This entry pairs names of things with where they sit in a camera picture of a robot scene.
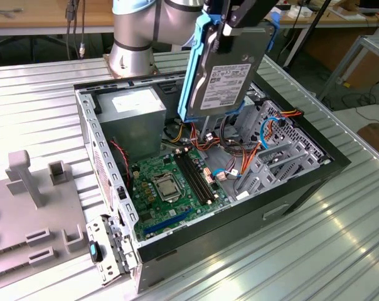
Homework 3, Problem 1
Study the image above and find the orange red wire bundle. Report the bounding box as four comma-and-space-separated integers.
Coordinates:
189, 121, 223, 154

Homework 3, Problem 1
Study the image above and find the grey power supply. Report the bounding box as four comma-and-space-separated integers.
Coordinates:
95, 87, 168, 162

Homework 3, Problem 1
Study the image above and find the grey parts rack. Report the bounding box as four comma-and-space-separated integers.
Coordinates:
0, 149, 90, 285

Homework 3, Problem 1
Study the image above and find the hard disk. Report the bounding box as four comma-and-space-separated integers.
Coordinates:
178, 9, 280, 124

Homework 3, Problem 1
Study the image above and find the blue data wire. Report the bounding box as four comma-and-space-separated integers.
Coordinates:
213, 116, 284, 179

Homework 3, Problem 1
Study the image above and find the black case fan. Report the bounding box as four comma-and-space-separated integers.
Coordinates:
109, 136, 134, 189

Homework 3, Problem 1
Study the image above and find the grey metal drive cage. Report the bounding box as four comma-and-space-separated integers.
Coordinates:
204, 80, 267, 142

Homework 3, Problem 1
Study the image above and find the grey cable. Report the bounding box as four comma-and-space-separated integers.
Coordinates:
0, 8, 24, 19

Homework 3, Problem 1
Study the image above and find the yellow wire bundle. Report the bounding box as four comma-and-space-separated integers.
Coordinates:
164, 117, 186, 144

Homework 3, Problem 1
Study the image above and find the CPU socket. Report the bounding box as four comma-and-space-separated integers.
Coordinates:
150, 174, 183, 203

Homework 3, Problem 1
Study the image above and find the wooden desk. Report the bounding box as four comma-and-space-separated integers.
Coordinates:
0, 0, 379, 37

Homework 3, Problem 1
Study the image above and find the black PC case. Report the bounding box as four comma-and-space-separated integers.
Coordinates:
73, 67, 352, 294

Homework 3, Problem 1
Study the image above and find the blue expansion slot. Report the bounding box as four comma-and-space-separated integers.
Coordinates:
144, 208, 192, 236

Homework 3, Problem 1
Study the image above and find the black cable bundle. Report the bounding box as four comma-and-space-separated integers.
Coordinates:
219, 115, 252, 154

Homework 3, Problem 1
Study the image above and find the brown cardboard box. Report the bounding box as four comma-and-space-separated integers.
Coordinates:
357, 122, 379, 157

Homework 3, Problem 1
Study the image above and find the black RAM slot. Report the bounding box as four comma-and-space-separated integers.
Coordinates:
184, 149, 217, 203
180, 150, 213, 204
173, 152, 206, 206
177, 152, 210, 205

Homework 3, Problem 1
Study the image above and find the grey metal disk bay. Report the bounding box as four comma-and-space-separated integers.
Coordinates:
233, 100, 331, 201

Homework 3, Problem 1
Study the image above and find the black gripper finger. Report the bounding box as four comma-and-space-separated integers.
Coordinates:
203, 0, 231, 23
215, 0, 278, 53

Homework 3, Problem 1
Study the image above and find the orange yellow power wire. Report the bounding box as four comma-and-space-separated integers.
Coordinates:
239, 108, 304, 178

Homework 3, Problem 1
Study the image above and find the black slanted pole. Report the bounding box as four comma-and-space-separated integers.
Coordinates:
282, 0, 332, 67

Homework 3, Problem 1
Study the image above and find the silver CPU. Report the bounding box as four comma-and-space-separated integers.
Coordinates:
157, 181, 178, 200

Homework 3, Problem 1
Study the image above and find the green motherboard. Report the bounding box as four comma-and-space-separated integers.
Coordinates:
131, 147, 233, 242

